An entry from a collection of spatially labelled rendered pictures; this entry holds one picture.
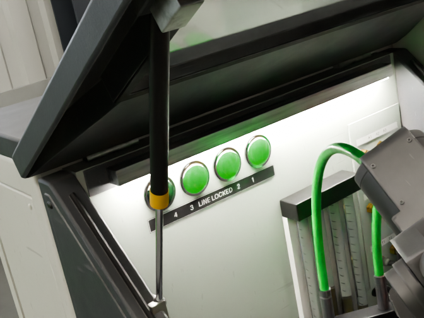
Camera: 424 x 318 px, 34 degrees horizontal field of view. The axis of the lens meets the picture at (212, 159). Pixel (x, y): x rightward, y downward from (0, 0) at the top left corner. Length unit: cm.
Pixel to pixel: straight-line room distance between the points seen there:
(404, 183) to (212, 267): 63
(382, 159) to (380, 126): 79
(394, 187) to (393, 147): 3
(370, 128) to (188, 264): 41
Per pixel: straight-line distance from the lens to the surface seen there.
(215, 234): 104
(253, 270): 110
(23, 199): 100
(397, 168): 45
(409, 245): 37
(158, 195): 69
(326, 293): 109
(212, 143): 97
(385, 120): 125
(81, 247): 86
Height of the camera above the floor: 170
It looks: 17 degrees down
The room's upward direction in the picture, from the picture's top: 11 degrees counter-clockwise
